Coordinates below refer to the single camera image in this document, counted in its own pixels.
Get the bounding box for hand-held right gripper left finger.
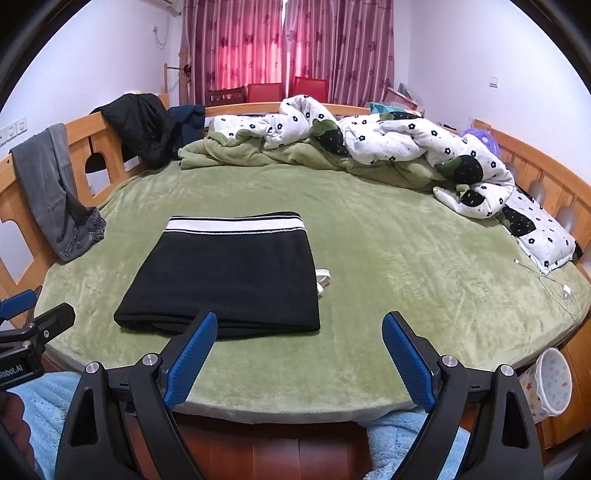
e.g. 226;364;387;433
54;310;219;480

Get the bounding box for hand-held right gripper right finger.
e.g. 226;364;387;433
381;311;544;480

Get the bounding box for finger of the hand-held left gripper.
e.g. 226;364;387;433
0;289;38;322
28;302;77;346

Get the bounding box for black pants with white stripe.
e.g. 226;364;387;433
113;211;333;341

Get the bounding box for green plush bed blanket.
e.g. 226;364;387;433
34;159;591;423

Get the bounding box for grey jeans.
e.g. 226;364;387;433
10;123;108;263

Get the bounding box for white star-print trash bin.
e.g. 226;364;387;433
519;347;573;423

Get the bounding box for white floral pillow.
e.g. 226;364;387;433
501;188;578;274

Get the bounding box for green quilt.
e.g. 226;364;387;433
178;131;462;192

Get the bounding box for black jacket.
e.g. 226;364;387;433
90;92;175;171

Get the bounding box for white floral duvet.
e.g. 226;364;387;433
208;95;515;219

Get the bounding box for purple plush toy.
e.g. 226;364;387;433
459;127;502;160

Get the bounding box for navy blue garment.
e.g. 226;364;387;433
167;104;206;148

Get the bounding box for wooden coat rack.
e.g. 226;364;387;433
163;46;192;107

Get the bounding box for dark wooden chair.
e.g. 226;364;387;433
207;85;246;107

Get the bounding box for red chair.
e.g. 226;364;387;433
293;76;329;104
247;83;283;103

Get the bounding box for pink floral curtain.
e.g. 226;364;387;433
180;0;398;107

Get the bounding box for white air conditioner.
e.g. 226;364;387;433
150;0;183;18

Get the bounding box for white charging cable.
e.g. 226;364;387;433
512;258;583;319

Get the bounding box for wooden bed frame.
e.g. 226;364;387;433
0;92;591;450

